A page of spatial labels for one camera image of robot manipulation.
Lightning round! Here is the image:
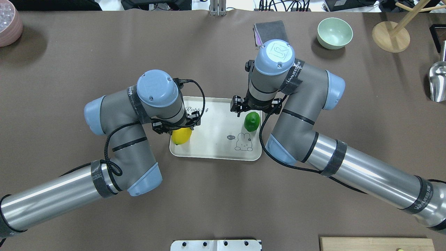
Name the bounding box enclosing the white metal base plate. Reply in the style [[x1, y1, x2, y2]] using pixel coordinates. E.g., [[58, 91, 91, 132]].
[[170, 239, 262, 251]]

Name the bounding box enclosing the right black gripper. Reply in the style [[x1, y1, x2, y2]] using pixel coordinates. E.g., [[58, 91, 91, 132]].
[[230, 95, 283, 117]]

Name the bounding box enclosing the mint green bowl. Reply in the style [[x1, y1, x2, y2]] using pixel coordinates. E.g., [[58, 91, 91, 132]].
[[317, 17, 353, 50]]

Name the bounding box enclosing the green lime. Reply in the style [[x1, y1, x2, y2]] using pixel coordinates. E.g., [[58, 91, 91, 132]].
[[244, 112, 261, 132]]

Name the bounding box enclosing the wooden stand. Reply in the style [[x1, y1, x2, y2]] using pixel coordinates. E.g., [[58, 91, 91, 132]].
[[372, 0, 446, 53]]

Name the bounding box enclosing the steel scoop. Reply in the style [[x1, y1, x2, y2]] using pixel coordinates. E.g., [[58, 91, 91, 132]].
[[429, 41, 446, 102]]

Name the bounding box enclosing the metal bracket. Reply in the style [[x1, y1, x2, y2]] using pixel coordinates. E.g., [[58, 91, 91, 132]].
[[209, 0, 226, 16]]

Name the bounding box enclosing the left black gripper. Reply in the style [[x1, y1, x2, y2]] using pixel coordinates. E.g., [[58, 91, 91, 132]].
[[151, 115, 201, 135]]

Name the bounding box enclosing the grey folded cloth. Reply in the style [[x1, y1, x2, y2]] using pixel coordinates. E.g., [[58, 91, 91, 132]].
[[253, 20, 289, 48]]

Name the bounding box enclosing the yellow lemon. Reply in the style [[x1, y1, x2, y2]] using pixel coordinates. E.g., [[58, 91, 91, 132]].
[[171, 127, 193, 145]]

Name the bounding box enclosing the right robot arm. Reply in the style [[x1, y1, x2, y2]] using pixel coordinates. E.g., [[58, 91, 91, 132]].
[[231, 39, 446, 234]]

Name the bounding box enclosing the cream rabbit tray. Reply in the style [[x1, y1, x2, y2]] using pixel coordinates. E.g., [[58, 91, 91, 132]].
[[169, 96, 262, 161]]

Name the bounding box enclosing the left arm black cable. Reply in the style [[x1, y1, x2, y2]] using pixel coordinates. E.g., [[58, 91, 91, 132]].
[[0, 79, 206, 248]]

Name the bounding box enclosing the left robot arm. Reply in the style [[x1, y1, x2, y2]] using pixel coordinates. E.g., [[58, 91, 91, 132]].
[[1, 69, 203, 239]]

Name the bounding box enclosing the pink bowl of ice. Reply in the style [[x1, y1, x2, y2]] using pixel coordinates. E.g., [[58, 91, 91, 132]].
[[0, 0, 23, 47]]

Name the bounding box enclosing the wooden board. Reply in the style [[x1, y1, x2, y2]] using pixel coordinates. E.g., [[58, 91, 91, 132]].
[[320, 237, 435, 251]]

